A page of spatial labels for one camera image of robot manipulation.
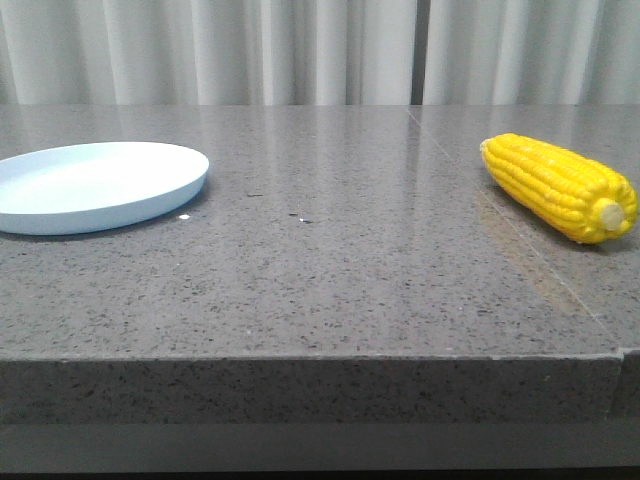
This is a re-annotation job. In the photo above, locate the light blue round plate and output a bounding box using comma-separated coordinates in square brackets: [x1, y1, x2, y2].
[1, 142, 210, 235]

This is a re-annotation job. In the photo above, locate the yellow plastic corn cob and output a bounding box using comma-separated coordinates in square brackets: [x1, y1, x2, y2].
[480, 133, 639, 244]

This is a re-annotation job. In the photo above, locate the white pleated curtain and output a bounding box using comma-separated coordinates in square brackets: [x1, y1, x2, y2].
[1, 1, 639, 105]

